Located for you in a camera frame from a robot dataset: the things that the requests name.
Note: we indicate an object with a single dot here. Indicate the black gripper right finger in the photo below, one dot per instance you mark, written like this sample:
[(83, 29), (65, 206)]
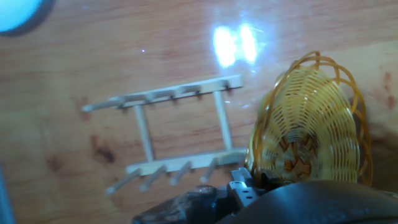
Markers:
[(270, 181)]

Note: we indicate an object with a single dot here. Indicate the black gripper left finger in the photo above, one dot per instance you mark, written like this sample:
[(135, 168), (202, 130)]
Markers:
[(242, 189)]

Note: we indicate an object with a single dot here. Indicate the wooden dish rack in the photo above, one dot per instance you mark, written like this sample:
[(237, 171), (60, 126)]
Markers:
[(183, 161)]

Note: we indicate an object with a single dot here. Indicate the pale green plate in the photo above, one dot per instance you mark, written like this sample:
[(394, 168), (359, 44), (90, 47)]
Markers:
[(15, 12)]

